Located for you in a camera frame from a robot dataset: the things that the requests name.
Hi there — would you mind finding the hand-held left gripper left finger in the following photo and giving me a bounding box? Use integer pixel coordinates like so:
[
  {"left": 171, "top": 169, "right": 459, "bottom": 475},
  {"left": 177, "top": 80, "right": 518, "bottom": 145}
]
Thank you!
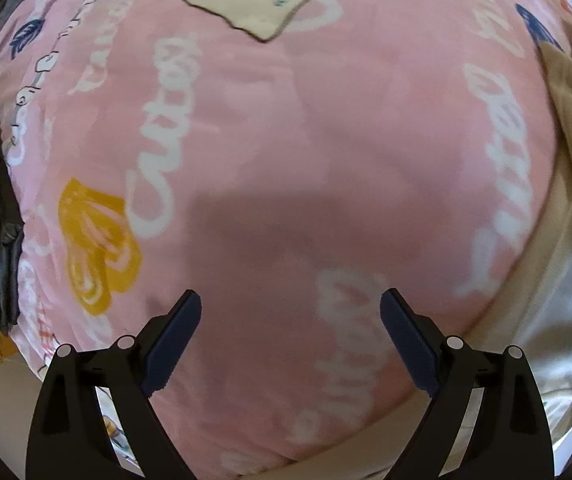
[{"left": 26, "top": 289, "right": 202, "bottom": 480}]

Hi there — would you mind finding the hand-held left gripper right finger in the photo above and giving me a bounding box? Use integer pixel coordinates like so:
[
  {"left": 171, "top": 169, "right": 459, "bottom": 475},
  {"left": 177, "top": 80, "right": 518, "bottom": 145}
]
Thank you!
[{"left": 380, "top": 288, "right": 556, "bottom": 480}]

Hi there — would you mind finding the silver satin cloth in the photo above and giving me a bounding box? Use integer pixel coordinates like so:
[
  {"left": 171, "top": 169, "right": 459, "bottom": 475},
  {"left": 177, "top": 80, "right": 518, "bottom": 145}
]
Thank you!
[{"left": 510, "top": 225, "right": 572, "bottom": 441}]

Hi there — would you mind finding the pink printed blanket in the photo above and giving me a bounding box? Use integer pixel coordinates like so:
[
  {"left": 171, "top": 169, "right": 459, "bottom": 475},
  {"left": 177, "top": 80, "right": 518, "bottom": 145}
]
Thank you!
[{"left": 0, "top": 0, "right": 572, "bottom": 478}]

